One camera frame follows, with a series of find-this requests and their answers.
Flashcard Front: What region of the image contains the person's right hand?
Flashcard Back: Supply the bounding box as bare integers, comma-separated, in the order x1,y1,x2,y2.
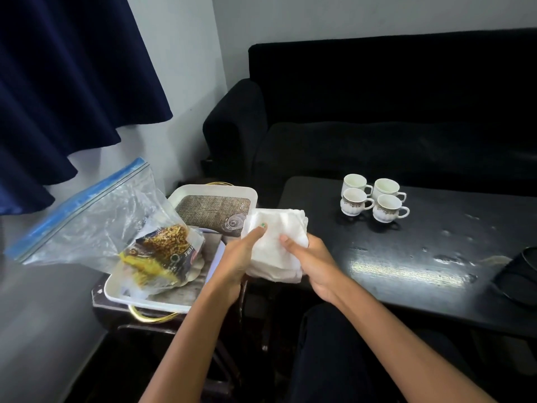
279,232,347,307

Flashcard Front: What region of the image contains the person's left hand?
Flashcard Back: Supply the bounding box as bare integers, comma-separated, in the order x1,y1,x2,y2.
208,222,268,307

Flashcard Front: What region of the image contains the stack of white napkins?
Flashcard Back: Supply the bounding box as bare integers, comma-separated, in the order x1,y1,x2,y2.
241,207,310,285

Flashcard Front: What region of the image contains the patterned white cup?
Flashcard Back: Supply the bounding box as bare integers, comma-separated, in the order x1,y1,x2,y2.
340,188,375,218
372,193,411,224

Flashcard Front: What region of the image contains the plain white cup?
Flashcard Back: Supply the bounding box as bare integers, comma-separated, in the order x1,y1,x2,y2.
340,173,374,197
371,178,408,202

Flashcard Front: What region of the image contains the person's right forearm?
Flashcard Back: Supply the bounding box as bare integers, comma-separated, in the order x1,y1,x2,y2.
329,277,500,403

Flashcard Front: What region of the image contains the person's left forearm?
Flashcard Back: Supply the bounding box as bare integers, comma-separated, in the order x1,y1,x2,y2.
138,287,242,403

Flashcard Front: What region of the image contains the white tray with printed base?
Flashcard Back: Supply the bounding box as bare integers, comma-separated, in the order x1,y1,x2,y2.
103,184,259,315

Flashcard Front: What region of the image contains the black table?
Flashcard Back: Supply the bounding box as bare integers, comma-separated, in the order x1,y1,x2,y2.
276,176,537,339

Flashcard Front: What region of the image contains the clear zip bag blue seal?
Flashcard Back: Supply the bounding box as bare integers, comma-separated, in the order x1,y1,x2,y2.
4,158,206,297

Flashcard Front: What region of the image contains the black fabric sofa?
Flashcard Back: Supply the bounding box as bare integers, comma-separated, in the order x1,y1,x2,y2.
201,28,537,206

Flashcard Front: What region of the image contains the black mug with tissue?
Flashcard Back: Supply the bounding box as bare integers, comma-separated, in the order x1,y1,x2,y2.
491,246,537,308

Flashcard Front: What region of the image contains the navy blue curtain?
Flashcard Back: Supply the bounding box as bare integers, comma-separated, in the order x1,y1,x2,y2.
0,0,173,216

